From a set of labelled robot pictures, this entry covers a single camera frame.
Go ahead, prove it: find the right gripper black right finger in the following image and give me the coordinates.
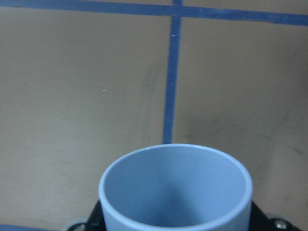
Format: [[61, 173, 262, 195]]
[[248, 202, 301, 231]]

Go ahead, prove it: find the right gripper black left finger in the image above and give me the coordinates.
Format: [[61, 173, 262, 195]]
[[63, 201, 106, 231]]

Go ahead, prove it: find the light blue plastic cup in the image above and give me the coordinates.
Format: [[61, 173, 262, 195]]
[[98, 144, 253, 231]]

